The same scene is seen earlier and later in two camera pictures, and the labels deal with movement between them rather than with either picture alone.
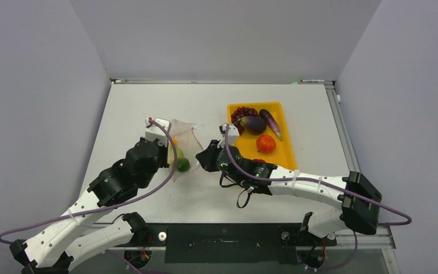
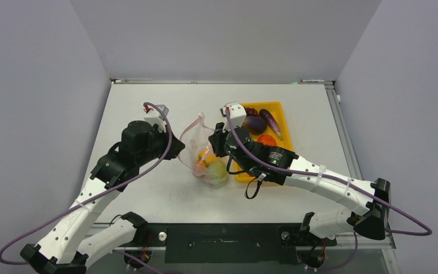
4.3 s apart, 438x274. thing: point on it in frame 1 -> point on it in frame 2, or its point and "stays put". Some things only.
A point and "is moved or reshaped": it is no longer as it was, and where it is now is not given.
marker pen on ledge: x=308 y=81 stays put
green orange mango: x=182 y=163 -> x=199 y=170
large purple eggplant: x=254 y=125 stays put
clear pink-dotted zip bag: x=188 y=149 is moved or reshaped
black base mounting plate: x=254 y=244 stays put
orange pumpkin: x=266 y=144 stays put
